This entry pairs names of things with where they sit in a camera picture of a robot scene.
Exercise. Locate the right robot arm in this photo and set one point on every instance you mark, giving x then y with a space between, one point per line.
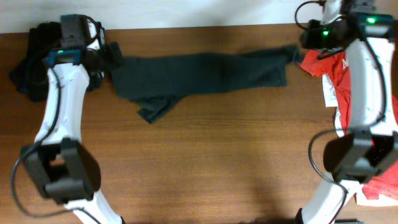
369 146

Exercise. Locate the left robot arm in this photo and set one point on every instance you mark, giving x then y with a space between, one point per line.
57 162

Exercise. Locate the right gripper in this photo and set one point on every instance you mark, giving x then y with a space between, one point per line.
306 40

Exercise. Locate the red t-shirt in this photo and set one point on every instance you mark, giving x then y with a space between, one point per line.
337 68

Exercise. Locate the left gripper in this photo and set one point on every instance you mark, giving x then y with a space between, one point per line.
112 53

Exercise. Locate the white garment under red shirt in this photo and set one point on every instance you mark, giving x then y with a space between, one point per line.
331 101

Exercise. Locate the folded black clothes stack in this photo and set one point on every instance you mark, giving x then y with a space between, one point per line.
30 76

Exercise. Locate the dark green t-shirt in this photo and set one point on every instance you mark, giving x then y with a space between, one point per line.
158 84

